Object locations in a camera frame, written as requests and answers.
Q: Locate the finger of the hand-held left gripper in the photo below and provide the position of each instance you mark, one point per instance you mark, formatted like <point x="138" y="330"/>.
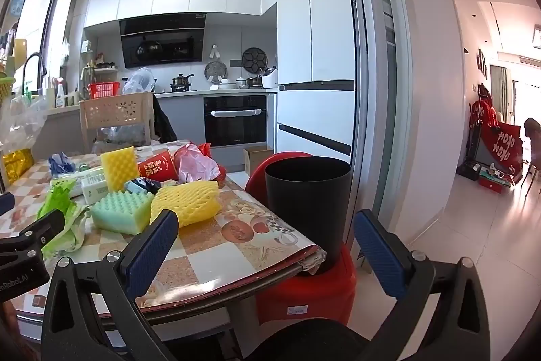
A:
<point x="38" y="230"/>
<point x="5" y="203"/>

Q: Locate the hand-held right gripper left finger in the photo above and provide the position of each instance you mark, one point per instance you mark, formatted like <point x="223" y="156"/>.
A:
<point x="152" y="247"/>

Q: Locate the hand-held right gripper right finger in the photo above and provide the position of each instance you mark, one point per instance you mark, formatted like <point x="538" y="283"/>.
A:
<point x="376" y="251"/>

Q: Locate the pale green wrapper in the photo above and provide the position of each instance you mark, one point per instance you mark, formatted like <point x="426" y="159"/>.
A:
<point x="69" y="234"/>

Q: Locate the green plastic bag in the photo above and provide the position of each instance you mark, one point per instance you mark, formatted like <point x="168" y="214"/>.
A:
<point x="57" y="198"/>

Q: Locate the green sponge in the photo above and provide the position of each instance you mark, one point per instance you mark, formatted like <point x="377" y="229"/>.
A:
<point x="122" y="213"/>

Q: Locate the large yellow sponge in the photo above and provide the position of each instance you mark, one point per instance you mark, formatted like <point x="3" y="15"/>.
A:
<point x="190" y="202"/>

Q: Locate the white bottle with green cap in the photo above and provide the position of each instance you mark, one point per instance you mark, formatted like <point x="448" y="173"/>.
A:
<point x="72" y="180"/>

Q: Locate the dark blue small packet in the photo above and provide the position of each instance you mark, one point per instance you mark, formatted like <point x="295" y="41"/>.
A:
<point x="141" y="185"/>

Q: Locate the blue bag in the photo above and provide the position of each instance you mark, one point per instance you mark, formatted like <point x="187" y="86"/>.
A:
<point x="61" y="165"/>

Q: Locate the black trash bin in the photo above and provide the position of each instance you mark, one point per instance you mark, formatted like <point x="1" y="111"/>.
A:
<point x="308" y="213"/>

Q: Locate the red paper cup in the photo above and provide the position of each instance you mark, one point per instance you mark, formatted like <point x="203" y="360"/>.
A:
<point x="158" y="166"/>

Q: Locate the small yellow sponge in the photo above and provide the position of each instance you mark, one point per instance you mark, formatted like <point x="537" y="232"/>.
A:
<point x="120" y="170"/>

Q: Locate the pink plastic bag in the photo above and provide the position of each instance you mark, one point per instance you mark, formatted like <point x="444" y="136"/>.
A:
<point x="194" y="164"/>

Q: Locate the red snack wrapper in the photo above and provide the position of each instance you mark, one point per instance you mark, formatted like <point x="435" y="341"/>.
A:
<point x="204" y="149"/>

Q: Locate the gold foil bag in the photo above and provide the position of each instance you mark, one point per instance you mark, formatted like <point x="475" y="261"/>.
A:
<point x="17" y="164"/>

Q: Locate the red plastic stool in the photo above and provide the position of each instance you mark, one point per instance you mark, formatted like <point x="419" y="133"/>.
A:
<point x="304" y="293"/>

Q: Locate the clear plastic bags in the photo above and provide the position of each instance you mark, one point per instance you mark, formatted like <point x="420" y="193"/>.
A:
<point x="21" y="120"/>

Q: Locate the checked printed tablecloth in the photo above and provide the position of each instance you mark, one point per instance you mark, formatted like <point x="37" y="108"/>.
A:
<point x="236" y="234"/>

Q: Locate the green plastic basket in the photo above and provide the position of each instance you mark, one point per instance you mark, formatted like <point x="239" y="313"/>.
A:
<point x="6" y="88"/>

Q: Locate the white spray bottle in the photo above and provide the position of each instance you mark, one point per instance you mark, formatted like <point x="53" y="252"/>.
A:
<point x="60" y="96"/>

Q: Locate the black flat box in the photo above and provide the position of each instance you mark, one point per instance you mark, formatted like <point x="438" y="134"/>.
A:
<point x="468" y="171"/>

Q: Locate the black cloth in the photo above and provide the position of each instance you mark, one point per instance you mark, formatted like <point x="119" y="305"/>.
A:
<point x="162" y="124"/>

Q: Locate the cardboard box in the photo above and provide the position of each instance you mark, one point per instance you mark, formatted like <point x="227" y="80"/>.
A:
<point x="255" y="160"/>

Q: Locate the red flat box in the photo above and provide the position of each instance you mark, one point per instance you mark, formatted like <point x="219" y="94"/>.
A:
<point x="493" y="184"/>

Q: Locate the beige plastic chair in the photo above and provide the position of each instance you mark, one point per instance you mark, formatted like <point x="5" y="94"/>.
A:
<point x="116" y="111"/>

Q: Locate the black built-in oven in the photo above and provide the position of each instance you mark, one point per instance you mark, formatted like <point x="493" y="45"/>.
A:
<point x="234" y="128"/>

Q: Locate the yellow plastic cup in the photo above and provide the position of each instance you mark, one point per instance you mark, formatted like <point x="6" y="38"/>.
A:
<point x="19" y="54"/>

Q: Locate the red plastic basket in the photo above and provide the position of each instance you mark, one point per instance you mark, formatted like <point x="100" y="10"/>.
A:
<point x="103" y="90"/>

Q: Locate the black kitchen faucet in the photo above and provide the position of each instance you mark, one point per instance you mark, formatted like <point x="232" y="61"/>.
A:
<point x="35" y="55"/>

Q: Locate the clear bag on counter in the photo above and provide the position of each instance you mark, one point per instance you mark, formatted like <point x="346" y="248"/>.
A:
<point x="139" y="81"/>

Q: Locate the black cooking pot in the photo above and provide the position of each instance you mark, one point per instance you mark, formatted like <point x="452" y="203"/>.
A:
<point x="181" y="82"/>

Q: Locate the red banner decorations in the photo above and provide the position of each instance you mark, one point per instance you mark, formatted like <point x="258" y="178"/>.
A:
<point x="498" y="137"/>

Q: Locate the grey round trivet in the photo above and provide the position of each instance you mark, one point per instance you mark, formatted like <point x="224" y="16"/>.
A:
<point x="215" y="71"/>

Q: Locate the kitchen window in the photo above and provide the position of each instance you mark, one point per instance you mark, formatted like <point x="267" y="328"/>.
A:
<point x="34" y="18"/>

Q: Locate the brown dining chair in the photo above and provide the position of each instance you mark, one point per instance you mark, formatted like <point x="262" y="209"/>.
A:
<point x="531" y="132"/>

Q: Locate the grey curtain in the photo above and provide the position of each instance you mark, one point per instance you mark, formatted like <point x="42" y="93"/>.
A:
<point x="499" y="94"/>

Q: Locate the white rice cooker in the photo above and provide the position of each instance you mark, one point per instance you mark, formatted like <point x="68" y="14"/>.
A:
<point x="269" y="78"/>

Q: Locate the black range hood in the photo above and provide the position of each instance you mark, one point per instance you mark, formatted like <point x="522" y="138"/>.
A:
<point x="160" y="44"/>

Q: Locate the dark round pan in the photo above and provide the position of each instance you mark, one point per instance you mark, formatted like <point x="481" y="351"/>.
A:
<point x="254" y="60"/>

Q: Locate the white refrigerator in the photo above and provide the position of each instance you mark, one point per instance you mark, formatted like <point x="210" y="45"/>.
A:
<point x="312" y="27"/>

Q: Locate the grey sliding door frame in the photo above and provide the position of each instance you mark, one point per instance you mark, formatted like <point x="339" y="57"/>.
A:
<point x="372" y="90"/>

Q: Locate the white wall hook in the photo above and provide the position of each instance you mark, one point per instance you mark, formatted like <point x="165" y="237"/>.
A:
<point x="214" y="52"/>

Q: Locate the wall pictures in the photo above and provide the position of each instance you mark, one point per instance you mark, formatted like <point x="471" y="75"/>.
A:
<point x="482" y="65"/>

